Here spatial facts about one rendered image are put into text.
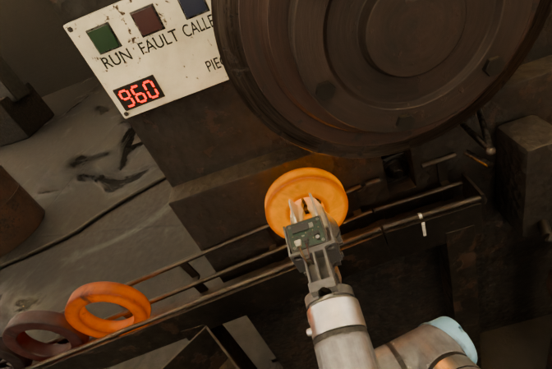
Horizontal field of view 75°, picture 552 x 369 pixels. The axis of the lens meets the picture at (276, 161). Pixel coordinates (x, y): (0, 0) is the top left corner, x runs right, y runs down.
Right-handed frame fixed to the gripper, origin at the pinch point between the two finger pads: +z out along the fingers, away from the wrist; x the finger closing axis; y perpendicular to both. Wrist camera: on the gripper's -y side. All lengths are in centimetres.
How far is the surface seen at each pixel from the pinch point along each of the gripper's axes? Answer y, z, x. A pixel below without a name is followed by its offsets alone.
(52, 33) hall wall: -151, 590, 349
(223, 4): 34.4, 8.6, -0.4
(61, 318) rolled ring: -13, -1, 63
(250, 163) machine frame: -0.6, 13.3, 8.9
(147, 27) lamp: 30.5, 20.7, 13.9
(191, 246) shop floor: -104, 66, 76
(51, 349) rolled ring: -23, -3, 74
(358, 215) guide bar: -15.5, 2.0, -9.0
